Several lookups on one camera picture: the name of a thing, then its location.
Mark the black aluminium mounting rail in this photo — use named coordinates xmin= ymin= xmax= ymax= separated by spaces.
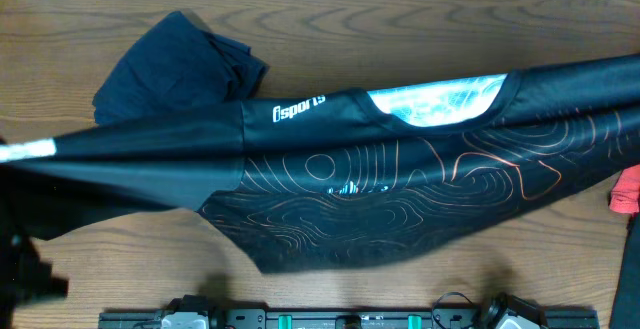
xmin=97 ymin=293 xmax=600 ymax=329

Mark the red cloth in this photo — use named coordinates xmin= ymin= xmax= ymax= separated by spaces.
xmin=609 ymin=165 xmax=640 ymax=215

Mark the black fabric at right edge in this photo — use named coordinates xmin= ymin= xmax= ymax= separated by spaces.
xmin=609 ymin=215 xmax=640 ymax=329

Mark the black orange patterned sports jersey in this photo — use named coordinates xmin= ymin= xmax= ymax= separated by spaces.
xmin=1 ymin=55 xmax=639 ymax=273

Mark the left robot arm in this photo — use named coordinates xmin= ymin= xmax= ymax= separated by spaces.
xmin=1 ymin=208 xmax=69 ymax=329

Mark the folded dark blue garment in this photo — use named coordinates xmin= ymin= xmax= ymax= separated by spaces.
xmin=92 ymin=11 xmax=268 ymax=125

